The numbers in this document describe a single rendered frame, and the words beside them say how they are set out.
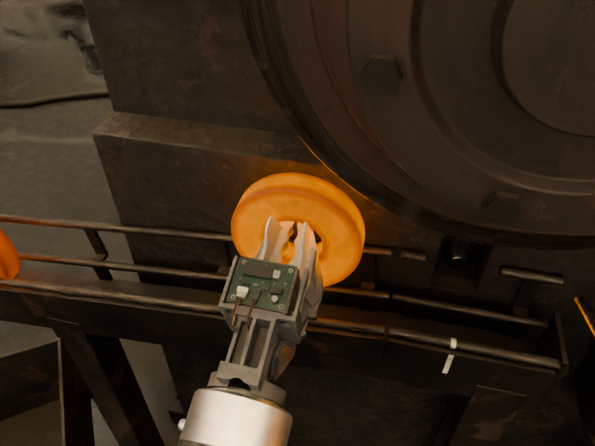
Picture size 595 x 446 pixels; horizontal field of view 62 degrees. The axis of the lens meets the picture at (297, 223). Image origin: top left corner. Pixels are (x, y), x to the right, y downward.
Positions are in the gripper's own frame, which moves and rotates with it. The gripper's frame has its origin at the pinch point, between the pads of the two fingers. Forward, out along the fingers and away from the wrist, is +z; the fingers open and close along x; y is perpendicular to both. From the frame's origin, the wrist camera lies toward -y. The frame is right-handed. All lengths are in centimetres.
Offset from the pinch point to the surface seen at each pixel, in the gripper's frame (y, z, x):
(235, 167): 0.2, 6.1, 9.1
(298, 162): 2.1, 6.9, 1.3
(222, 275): -15.5, -1.6, 11.5
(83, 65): -132, 152, 165
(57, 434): -15.8, -26.1, 25.3
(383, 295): -12.9, -1.1, -11.0
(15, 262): -16.7, -5.4, 43.8
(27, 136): -112, 85, 151
